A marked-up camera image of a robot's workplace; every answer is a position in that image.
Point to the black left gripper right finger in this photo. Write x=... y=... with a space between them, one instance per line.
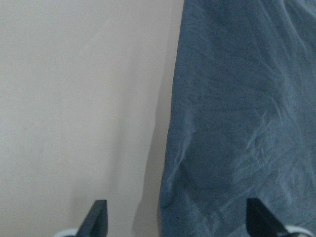
x=260 y=222

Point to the black graphic t-shirt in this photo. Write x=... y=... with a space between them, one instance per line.
x=243 y=117

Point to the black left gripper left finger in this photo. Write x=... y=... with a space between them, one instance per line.
x=96 y=222

